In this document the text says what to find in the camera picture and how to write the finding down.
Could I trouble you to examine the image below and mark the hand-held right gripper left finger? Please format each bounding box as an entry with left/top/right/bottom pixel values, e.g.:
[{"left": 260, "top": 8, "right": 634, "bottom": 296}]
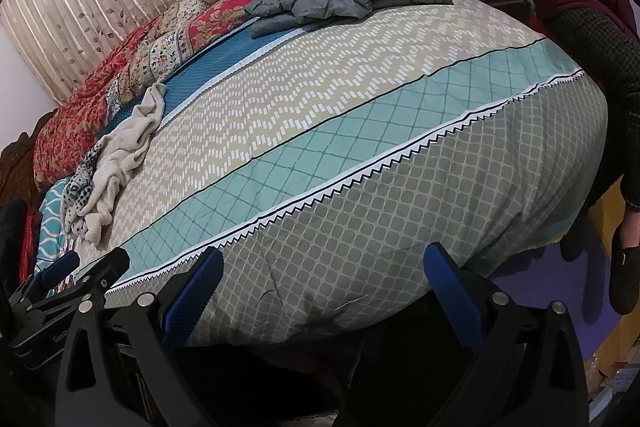
[{"left": 55, "top": 247, "right": 226, "bottom": 427}]

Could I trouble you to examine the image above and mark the red floral quilt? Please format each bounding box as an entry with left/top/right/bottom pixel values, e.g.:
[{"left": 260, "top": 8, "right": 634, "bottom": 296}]
[{"left": 32, "top": 0, "right": 256, "bottom": 188}]

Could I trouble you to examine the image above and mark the dark cloth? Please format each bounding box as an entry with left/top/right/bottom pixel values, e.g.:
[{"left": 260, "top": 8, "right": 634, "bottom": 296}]
[{"left": 0, "top": 199, "right": 30, "bottom": 285}]

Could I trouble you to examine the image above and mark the cream fleece garment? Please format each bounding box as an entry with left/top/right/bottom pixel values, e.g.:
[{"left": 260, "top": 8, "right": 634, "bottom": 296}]
[{"left": 67, "top": 82, "right": 167, "bottom": 243}]

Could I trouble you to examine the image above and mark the black white spotted cloth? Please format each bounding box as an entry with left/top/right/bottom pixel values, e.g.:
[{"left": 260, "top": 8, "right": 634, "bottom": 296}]
[{"left": 61, "top": 149, "right": 103, "bottom": 235}]

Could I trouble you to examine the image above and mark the patterned beige teal bed sheet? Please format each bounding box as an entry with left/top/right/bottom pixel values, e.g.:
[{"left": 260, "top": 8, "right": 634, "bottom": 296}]
[{"left": 65, "top": 0, "right": 608, "bottom": 348}]

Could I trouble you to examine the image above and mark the wooden headboard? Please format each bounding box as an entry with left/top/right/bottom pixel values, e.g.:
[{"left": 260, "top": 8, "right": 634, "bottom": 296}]
[{"left": 0, "top": 109, "right": 58, "bottom": 208}]

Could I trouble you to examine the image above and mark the teal wave pattern pillow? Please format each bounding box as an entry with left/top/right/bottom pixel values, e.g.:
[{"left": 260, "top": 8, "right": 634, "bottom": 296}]
[{"left": 37, "top": 179, "right": 81, "bottom": 258}]

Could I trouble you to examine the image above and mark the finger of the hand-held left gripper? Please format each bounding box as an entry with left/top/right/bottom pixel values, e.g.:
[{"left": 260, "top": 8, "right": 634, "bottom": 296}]
[
  {"left": 34, "top": 251, "right": 82, "bottom": 290},
  {"left": 47, "top": 248, "right": 132, "bottom": 308}
]

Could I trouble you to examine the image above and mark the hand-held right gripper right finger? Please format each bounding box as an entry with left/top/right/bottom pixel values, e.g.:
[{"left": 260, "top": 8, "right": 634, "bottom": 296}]
[{"left": 422, "top": 242, "right": 591, "bottom": 427}]

